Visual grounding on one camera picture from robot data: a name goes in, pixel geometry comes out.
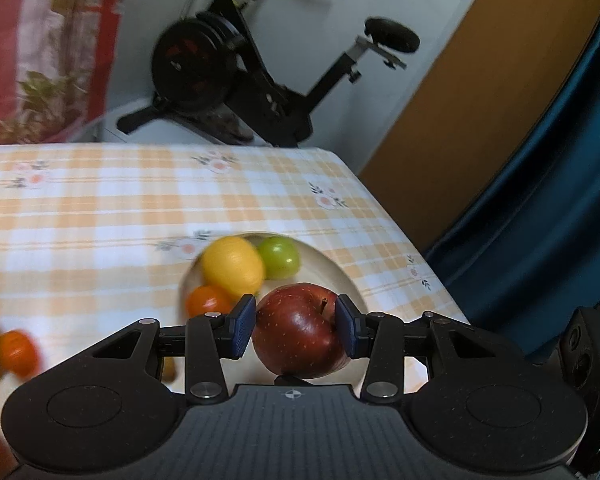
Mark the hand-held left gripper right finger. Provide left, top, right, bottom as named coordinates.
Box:
left=336, top=294, right=518, bottom=405

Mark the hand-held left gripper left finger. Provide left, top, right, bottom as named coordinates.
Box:
left=77, top=294, right=257, bottom=406

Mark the small orange tangerine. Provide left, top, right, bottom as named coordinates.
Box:
left=0, top=330, right=41, bottom=377
left=186, top=285, right=236, bottom=318

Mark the bright red apple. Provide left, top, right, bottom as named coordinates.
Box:
left=251, top=283, right=353, bottom=380

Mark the cream round plate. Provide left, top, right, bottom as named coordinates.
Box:
left=179, top=231, right=370, bottom=387

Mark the yellow lemon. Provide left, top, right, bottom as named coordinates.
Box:
left=201, top=236, right=266, bottom=297

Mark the green lime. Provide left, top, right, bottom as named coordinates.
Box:
left=256, top=236, right=301, bottom=280

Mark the checked floral tablecloth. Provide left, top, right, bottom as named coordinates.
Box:
left=0, top=142, right=471, bottom=480

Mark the dark blue curtain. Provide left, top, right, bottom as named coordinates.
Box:
left=422, top=0, right=600, bottom=361

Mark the wooden door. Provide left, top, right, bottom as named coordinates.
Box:
left=360, top=0, right=600, bottom=253

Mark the black exercise bike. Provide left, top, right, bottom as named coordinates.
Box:
left=116, top=0, right=422, bottom=148

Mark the printed wall tapestry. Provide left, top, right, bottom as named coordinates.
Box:
left=0, top=0, right=138, bottom=146

